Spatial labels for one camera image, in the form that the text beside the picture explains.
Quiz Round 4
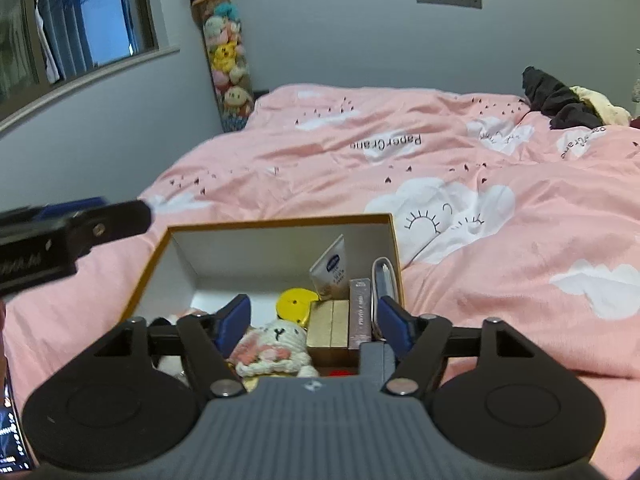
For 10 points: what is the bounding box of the white crochet bunny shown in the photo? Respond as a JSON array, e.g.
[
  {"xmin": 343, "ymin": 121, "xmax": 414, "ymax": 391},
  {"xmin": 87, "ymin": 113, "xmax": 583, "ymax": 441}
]
[{"xmin": 229, "ymin": 319, "xmax": 319, "ymax": 379}]

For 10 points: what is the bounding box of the yellow round item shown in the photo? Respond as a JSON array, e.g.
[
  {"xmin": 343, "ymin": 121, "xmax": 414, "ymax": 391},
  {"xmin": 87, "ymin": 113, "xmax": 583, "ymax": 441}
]
[{"xmin": 277, "ymin": 287, "xmax": 319, "ymax": 325}]

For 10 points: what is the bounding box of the cream cloth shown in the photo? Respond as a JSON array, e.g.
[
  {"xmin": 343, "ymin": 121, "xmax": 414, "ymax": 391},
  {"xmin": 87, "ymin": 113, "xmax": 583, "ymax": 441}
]
[{"xmin": 570, "ymin": 86, "xmax": 633, "ymax": 126}]

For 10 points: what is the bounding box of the rose metallic box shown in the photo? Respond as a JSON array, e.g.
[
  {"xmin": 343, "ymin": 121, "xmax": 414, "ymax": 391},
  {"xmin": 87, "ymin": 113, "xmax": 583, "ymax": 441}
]
[{"xmin": 348, "ymin": 278, "xmax": 374, "ymax": 350}]

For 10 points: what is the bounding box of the pink printed blanket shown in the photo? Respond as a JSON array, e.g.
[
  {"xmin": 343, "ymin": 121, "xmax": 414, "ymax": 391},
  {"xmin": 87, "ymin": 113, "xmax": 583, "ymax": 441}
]
[{"xmin": 0, "ymin": 84, "xmax": 640, "ymax": 480}]

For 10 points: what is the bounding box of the grey curtain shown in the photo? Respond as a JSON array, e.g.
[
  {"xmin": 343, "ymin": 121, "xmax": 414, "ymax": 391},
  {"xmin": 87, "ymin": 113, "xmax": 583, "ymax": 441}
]
[{"xmin": 32, "ymin": 0, "xmax": 98, "ymax": 83}]

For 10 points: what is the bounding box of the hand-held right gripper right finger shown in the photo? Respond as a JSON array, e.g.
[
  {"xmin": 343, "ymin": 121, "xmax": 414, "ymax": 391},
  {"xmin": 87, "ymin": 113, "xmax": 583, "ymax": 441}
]
[{"xmin": 377, "ymin": 296, "xmax": 541, "ymax": 395}]

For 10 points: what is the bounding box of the white zip case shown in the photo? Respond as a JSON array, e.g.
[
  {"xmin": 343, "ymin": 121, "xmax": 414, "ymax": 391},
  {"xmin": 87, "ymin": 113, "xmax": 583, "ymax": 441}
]
[{"xmin": 370, "ymin": 256, "xmax": 402, "ymax": 313}]

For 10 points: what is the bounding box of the gold box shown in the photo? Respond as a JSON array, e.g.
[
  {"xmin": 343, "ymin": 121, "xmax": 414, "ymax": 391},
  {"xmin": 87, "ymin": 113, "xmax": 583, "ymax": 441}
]
[{"xmin": 306, "ymin": 300, "xmax": 351, "ymax": 367}]

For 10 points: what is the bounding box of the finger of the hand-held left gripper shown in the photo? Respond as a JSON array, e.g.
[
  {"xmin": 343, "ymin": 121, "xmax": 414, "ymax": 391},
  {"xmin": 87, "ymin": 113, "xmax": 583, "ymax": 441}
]
[
  {"xmin": 34, "ymin": 197, "xmax": 110, "ymax": 222},
  {"xmin": 62, "ymin": 200, "xmax": 153, "ymax": 263}
]

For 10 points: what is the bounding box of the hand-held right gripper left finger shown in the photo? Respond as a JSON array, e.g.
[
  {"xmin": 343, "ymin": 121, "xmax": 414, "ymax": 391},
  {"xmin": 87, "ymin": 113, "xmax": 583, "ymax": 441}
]
[{"xmin": 92, "ymin": 294, "xmax": 251, "ymax": 398}]

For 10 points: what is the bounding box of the white squeeze tube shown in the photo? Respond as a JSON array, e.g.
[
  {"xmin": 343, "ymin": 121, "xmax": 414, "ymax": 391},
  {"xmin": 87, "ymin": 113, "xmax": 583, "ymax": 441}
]
[{"xmin": 308, "ymin": 234, "xmax": 349, "ymax": 302}]

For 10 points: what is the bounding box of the hanging plush toy organizer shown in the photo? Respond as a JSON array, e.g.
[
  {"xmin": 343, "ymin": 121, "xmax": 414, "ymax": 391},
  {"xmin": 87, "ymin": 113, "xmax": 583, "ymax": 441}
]
[{"xmin": 191, "ymin": 0, "xmax": 256, "ymax": 134}]

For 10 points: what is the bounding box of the window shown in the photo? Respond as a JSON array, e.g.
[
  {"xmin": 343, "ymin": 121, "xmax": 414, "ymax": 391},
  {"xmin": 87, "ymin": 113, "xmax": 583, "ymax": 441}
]
[{"xmin": 0, "ymin": 0, "xmax": 181, "ymax": 133}]

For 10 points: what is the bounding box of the dark cloth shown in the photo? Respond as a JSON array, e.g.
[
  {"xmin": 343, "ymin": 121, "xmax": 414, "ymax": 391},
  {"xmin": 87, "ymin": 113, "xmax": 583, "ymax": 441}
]
[{"xmin": 521, "ymin": 66, "xmax": 603, "ymax": 131}]

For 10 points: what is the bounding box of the grey box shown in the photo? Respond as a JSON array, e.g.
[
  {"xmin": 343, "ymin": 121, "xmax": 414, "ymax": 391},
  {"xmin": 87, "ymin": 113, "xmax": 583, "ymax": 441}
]
[{"xmin": 359, "ymin": 341, "xmax": 398, "ymax": 382}]

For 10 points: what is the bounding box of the orange cardboard box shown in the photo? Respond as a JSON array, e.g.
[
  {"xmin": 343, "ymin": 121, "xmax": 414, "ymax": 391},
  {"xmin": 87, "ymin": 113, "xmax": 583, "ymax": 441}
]
[{"xmin": 119, "ymin": 213, "xmax": 405, "ymax": 378}]

